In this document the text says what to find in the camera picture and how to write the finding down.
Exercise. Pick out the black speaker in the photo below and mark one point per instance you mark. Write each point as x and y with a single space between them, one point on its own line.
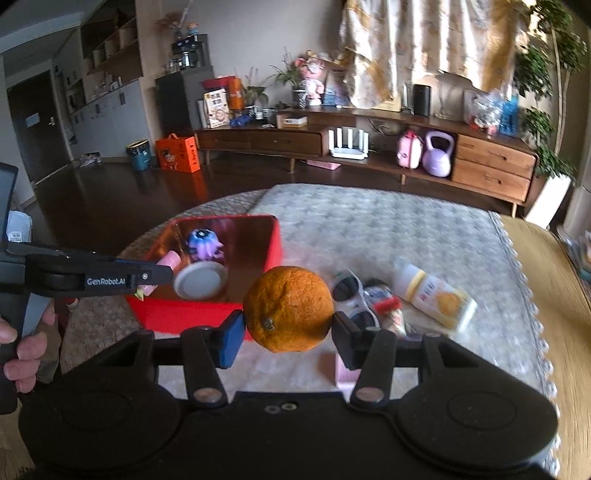
421 99

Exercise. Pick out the orange bag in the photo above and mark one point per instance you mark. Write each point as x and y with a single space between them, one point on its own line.
236 93

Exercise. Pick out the glass vase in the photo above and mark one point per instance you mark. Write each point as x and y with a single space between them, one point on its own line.
447 99

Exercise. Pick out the round grey tin lid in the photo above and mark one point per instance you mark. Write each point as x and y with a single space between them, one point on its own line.
201 280

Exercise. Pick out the purple octopus toy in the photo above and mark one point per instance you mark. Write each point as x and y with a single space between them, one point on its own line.
204 243

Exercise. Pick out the person's left hand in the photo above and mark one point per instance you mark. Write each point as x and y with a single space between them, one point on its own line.
30 345

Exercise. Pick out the grey quilted table mat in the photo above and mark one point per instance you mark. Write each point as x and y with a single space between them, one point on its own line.
369 230

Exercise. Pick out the pink backpack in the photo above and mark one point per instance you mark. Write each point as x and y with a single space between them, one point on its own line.
408 150

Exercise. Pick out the small green plant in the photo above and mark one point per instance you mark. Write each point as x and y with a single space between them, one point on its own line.
255 92

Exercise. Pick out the orange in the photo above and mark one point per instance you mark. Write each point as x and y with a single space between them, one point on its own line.
288 309

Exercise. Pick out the cereal box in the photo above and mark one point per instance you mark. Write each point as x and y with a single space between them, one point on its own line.
217 108

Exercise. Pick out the grey wall cabinet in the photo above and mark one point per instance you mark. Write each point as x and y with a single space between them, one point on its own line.
115 120

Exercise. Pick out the potted tree in white pot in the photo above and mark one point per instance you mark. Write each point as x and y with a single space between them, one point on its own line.
549 194

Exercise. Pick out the blue picture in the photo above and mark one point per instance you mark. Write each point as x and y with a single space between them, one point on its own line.
333 90

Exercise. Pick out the red snack packet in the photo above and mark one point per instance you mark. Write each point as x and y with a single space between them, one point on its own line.
385 302

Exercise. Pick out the blue toy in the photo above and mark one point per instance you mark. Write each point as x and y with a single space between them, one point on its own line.
239 121

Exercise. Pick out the blue plastic pack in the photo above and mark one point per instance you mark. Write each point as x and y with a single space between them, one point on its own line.
511 115

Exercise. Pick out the dark fridge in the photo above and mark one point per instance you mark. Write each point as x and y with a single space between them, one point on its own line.
182 104

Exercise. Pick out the floral cloth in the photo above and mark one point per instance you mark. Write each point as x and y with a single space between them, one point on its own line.
415 41

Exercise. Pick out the coffee machine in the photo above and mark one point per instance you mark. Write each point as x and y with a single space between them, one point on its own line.
189 50

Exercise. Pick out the wooden TV cabinet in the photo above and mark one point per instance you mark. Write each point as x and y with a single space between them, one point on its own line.
489 161

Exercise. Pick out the clear bag of toys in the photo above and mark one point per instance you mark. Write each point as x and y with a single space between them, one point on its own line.
482 110

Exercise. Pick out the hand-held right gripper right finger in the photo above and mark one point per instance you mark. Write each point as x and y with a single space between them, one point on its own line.
347 344

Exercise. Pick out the pink doll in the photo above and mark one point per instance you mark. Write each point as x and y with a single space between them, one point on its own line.
314 81

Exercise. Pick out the orange gift box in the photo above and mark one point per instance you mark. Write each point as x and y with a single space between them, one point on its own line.
178 154

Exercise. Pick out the red box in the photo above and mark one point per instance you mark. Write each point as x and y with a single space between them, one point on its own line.
184 317

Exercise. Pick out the plant in patterned pot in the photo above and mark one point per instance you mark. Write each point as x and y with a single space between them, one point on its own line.
299 98

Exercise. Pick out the purple kettlebell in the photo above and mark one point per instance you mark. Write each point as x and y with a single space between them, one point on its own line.
437 159

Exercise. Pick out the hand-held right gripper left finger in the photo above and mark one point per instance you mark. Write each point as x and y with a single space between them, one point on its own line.
232 341

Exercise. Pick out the flat pink box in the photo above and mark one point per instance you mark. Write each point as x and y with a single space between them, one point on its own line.
324 164

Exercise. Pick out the yellow white box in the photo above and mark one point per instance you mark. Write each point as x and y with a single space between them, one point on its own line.
292 121

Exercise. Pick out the teal bin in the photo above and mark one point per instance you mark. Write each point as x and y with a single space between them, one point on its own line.
138 157

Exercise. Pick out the white sunglasses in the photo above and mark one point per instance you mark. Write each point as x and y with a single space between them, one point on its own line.
355 318

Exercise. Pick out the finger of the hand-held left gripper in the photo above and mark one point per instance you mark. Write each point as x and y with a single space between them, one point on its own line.
154 274

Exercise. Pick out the white router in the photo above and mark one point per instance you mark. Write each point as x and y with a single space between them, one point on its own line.
347 145

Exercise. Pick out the dark door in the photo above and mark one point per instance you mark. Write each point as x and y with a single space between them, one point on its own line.
34 129

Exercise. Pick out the yellow white bottle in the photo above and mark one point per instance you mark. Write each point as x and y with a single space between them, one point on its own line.
436 297

